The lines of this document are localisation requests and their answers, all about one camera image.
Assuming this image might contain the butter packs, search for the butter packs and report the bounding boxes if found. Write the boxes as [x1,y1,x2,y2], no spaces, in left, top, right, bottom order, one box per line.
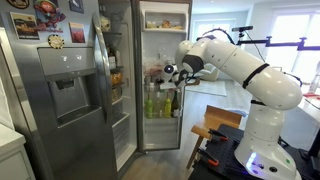
[145,19,185,30]

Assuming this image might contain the city postcard magnet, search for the city postcard magnet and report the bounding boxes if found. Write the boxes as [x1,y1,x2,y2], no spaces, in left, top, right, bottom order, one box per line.
[9,11,41,41]

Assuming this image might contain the steel freezer door handle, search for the steel freezer door handle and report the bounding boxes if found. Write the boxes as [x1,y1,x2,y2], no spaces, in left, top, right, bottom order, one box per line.
[91,12,113,125]

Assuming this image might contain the orange black clamp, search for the orange black clamp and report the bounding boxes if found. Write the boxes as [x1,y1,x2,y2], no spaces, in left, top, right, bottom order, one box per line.
[195,147,221,168]
[207,128,230,142]

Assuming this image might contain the dark wine bottle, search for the dark wine bottle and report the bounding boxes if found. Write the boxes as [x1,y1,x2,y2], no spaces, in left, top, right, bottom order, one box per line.
[170,89,181,119]

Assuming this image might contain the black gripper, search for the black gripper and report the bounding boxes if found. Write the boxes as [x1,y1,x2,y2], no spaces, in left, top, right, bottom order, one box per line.
[175,68,190,89]

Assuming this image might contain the yellow fruit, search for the yellow fruit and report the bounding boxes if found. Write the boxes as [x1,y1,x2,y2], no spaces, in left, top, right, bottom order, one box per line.
[110,71,124,87]

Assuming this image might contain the red landscape postcard magnet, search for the red landscape postcard magnet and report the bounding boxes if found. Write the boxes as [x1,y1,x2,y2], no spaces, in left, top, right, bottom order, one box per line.
[68,21,87,44]

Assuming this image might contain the stainless steel freezer door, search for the stainless steel freezer door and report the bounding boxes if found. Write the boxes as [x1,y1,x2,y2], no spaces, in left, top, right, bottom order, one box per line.
[0,0,118,180]

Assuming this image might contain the round dark magnet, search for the round dark magnet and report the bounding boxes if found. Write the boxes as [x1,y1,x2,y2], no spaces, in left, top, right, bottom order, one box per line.
[6,0,30,10]

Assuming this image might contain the yellow green bottle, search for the yellow green bottle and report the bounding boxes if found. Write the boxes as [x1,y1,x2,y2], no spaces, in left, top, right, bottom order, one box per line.
[162,92,173,119]

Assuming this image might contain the pale green bottle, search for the pale green bottle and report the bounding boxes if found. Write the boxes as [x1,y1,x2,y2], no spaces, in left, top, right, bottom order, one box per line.
[153,90,164,119]

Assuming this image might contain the wooden chair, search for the wooden chair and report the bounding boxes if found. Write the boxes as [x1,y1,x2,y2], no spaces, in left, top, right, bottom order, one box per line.
[185,104,244,170]

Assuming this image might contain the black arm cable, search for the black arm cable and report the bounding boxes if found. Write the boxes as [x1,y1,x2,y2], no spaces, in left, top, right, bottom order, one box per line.
[195,27,236,46]

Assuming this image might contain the water ice dispenser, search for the water ice dispenser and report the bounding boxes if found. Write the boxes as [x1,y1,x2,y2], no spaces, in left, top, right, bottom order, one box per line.
[37,46,103,128]

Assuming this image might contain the black stereo camera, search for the black stereo camera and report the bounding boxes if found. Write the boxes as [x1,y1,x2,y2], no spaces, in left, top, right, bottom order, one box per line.
[231,25,254,33]

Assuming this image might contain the round gold magnet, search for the round gold magnet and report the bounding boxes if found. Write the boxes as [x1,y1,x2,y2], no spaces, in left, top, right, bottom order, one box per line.
[47,34,66,50]

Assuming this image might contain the pale green cabbage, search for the pale green cabbage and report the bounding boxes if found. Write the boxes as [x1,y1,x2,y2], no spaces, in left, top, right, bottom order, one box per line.
[99,14,112,33]

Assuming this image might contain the clear crisper drawer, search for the clear crisper drawer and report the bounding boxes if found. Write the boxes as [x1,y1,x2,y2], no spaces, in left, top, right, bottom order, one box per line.
[111,113,138,168]

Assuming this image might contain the open fridge door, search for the open fridge door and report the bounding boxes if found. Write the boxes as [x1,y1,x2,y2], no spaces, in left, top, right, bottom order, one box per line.
[132,0,194,154]

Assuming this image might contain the dark picture magnet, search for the dark picture magnet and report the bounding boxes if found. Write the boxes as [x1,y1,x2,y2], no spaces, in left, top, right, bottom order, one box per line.
[68,0,85,15]

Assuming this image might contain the small window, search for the small window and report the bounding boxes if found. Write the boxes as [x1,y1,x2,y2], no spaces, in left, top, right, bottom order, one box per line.
[192,19,237,56]

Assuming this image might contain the orange white plastic tub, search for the orange white plastic tub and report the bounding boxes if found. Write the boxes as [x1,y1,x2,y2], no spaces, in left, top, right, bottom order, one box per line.
[145,64,165,77]

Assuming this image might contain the white lower counter cabinet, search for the white lower counter cabinet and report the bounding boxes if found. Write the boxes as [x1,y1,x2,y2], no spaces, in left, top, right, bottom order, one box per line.
[0,123,37,180]

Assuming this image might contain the fridge cabinet white interior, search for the fridge cabinet white interior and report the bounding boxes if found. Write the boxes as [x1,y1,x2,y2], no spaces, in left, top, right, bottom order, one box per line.
[97,0,140,179]

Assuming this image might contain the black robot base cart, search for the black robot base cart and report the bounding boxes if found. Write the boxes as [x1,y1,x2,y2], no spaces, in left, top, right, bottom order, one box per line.
[187,123,320,180]

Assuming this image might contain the large window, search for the large window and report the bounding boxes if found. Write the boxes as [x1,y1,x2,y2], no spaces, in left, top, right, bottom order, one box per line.
[266,8,320,84]

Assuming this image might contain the white table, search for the white table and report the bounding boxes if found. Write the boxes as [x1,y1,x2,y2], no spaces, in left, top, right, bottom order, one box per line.
[296,94,320,125]

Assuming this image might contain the white armchair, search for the white armchair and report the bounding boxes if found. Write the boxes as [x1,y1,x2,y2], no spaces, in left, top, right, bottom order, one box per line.
[195,63,221,83]

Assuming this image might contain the green bottle white cap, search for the green bottle white cap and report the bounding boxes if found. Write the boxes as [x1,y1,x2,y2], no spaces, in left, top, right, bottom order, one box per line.
[144,82,155,120]

